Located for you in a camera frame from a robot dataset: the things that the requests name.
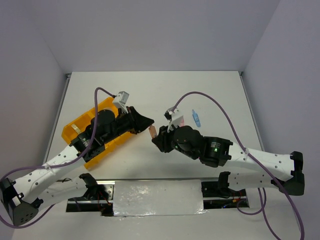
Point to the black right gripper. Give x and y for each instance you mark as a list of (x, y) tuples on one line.
[(161, 140)]

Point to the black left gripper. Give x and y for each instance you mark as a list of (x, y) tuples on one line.
[(139, 123)]

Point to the orange highlighter pen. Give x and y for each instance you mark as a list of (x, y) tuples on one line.
[(152, 131)]

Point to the pink highlighter pen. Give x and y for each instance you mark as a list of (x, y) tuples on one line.
[(181, 122)]

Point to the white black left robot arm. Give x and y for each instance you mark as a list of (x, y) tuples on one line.
[(48, 184)]

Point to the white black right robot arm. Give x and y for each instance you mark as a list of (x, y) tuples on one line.
[(267, 170)]

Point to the blue highlighter pen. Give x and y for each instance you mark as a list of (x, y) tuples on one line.
[(196, 118)]

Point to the silver foil covered panel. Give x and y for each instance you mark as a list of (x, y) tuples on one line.
[(158, 198)]

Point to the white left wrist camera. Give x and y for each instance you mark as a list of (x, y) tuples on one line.
[(120, 101)]

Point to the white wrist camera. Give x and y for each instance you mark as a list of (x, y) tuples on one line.
[(120, 101), (173, 116)]

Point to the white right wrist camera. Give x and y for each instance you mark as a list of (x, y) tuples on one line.
[(173, 116)]

